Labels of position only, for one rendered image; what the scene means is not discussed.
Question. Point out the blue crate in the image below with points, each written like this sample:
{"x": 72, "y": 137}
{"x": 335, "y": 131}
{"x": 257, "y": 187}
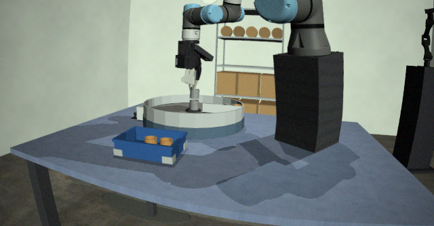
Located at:
{"x": 131, "y": 144}

